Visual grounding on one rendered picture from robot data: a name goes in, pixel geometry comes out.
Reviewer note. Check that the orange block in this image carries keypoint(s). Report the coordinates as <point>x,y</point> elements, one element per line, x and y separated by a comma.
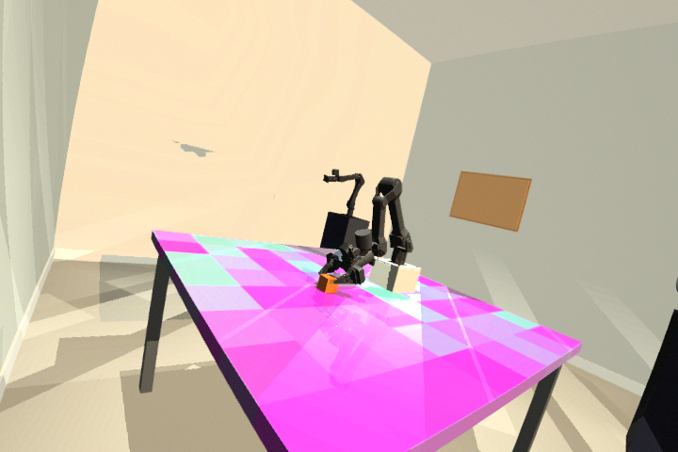
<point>325,283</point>

